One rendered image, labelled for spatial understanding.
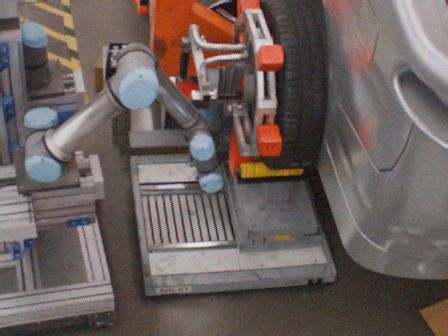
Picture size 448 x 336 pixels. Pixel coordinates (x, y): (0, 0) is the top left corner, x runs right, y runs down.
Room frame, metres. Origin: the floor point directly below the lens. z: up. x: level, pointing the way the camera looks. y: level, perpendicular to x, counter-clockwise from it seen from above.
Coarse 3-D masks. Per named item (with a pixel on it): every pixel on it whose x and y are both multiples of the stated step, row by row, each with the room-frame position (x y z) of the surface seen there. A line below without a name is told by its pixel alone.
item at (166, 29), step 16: (160, 0) 2.73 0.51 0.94; (176, 0) 2.75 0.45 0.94; (160, 16) 2.73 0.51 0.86; (176, 16) 2.75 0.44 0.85; (160, 32) 2.74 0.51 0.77; (176, 32) 2.76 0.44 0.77; (160, 48) 2.73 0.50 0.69; (176, 48) 2.75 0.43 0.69; (160, 64) 2.73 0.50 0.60; (176, 64) 2.75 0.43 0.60
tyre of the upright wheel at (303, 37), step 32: (288, 0) 2.51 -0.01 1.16; (320, 0) 2.55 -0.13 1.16; (288, 32) 2.30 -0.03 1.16; (320, 32) 2.33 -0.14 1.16; (288, 64) 2.19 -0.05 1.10; (320, 64) 2.22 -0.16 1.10; (288, 96) 2.12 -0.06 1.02; (320, 96) 2.15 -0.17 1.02; (288, 128) 2.08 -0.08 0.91; (320, 128) 2.11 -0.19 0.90; (288, 160) 2.10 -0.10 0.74
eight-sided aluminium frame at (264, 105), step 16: (240, 16) 2.53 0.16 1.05; (256, 16) 2.44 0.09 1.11; (240, 32) 2.59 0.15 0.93; (256, 32) 2.32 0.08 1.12; (256, 48) 2.24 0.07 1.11; (240, 64) 2.59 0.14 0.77; (256, 64) 2.21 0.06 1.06; (256, 80) 2.18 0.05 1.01; (272, 80) 2.18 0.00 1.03; (256, 96) 2.15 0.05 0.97; (272, 96) 2.14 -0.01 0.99; (240, 112) 2.46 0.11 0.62; (256, 112) 2.11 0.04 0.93; (272, 112) 2.12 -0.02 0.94; (240, 128) 2.37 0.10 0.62; (240, 144) 2.28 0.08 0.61
